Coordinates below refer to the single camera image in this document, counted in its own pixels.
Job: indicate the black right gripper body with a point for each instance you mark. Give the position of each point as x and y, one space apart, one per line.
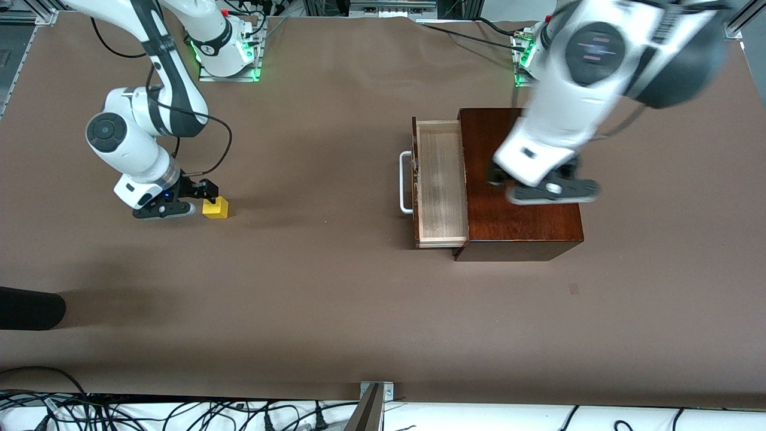
190 188

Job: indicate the yellow block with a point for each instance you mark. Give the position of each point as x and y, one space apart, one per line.
218 209

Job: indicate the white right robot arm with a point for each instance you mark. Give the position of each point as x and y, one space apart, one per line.
119 137

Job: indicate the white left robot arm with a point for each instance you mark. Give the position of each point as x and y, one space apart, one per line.
574 108

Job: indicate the dark wooden cabinet box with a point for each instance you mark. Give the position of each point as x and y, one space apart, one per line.
526 227

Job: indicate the black ribbed cylinder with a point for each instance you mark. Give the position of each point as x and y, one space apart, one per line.
30 308

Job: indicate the grey equipment box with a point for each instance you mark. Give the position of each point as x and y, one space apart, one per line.
392 6

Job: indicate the black power plug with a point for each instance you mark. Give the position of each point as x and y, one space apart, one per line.
269 424
320 422

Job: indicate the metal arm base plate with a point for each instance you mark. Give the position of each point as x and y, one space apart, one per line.
239 78
518 81

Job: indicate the aluminium frame profile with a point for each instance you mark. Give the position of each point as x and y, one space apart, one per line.
42 15
739 27

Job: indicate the small metal bracket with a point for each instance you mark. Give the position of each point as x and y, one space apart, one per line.
389 392

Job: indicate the dark grey post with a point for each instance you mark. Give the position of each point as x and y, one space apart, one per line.
366 416

